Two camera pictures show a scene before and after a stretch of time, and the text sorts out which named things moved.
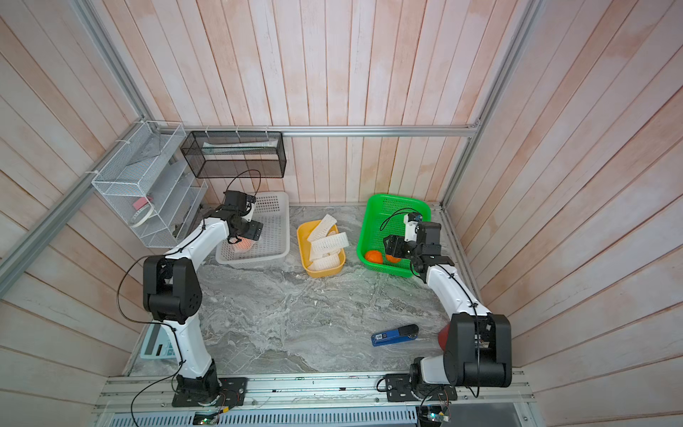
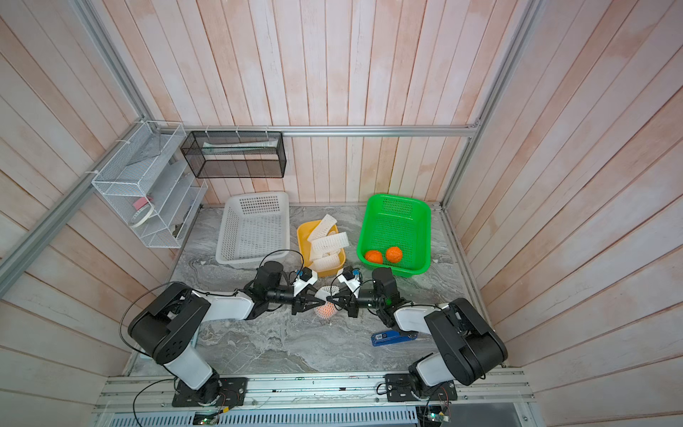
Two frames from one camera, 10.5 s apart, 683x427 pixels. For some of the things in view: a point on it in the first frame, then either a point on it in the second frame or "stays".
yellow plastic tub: [304, 232] stays
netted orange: [244, 245] to [328, 310]
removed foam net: [329, 244] stays
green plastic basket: [384, 216] stays
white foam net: [326, 262] stays
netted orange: [374, 256] stays
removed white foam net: [323, 229] stays
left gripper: [254, 230] to [302, 300]
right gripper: [397, 243] to [352, 302]
